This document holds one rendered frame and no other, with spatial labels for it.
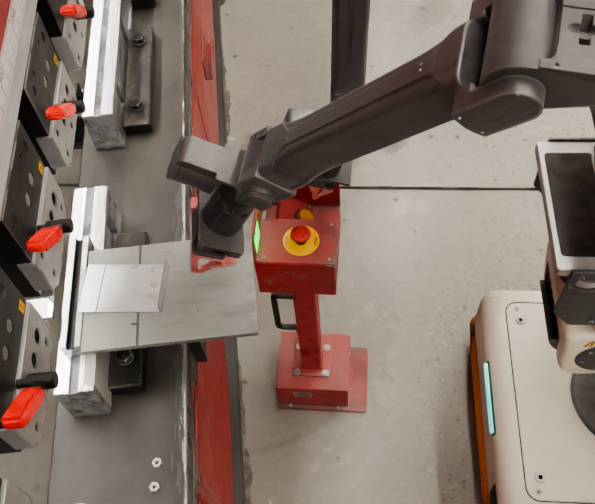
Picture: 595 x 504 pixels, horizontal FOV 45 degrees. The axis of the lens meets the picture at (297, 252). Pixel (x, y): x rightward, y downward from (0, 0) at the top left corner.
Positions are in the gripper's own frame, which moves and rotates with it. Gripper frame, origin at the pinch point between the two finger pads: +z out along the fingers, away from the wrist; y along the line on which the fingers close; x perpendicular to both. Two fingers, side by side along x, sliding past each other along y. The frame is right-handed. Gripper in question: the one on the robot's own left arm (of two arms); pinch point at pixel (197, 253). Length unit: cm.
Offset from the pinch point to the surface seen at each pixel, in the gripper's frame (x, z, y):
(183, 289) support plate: 0.7, 7.9, 1.6
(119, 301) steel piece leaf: -7.8, 12.8, 2.6
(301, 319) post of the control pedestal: 46, 50, -22
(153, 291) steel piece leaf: -3.3, 10.1, 1.5
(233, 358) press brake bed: 46, 92, -31
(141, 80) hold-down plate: -4, 22, -57
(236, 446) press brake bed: 46, 92, -5
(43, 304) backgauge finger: -17.9, 18.6, 2.0
